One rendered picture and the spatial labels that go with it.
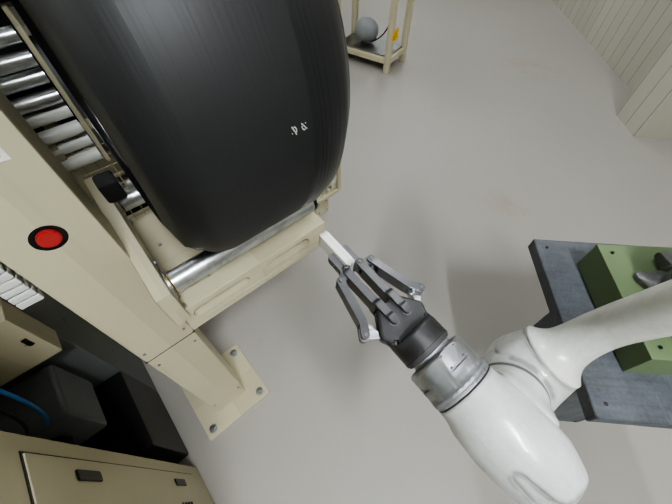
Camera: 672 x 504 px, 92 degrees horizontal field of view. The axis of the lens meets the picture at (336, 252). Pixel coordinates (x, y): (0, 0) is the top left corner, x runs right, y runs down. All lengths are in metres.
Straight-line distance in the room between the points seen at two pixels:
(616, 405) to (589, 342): 0.45
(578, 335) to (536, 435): 0.17
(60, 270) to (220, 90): 0.43
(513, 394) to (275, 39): 0.47
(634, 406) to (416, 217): 1.34
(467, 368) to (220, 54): 0.43
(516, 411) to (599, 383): 0.56
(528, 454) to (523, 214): 1.89
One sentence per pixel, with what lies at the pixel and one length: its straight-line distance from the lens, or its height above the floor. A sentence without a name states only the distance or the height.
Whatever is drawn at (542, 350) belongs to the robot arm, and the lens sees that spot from 0.57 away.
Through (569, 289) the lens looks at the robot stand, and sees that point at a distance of 1.11.
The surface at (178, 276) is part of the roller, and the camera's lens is 0.67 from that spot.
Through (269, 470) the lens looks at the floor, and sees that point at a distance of 1.45.
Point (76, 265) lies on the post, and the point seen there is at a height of 0.99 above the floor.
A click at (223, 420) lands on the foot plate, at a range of 1.50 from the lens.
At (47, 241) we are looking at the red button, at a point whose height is 1.06.
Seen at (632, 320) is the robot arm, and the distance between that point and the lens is 0.53.
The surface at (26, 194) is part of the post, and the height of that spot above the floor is 1.13.
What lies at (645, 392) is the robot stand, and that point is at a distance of 1.06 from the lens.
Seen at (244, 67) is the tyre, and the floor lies 1.28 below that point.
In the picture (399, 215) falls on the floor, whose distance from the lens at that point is 1.99.
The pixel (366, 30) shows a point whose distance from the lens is 3.53.
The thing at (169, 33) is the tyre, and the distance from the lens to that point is 0.36.
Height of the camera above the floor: 1.43
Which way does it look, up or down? 54 degrees down
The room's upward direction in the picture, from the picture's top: straight up
